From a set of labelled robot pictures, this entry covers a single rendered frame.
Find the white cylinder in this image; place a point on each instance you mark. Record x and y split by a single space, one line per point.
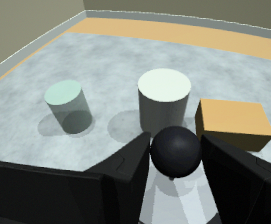
163 96

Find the tan rectangular block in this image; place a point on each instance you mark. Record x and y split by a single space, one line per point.
242 125

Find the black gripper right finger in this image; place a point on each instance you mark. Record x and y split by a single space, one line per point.
240 182

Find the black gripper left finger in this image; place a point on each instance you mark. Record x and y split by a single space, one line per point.
111 192

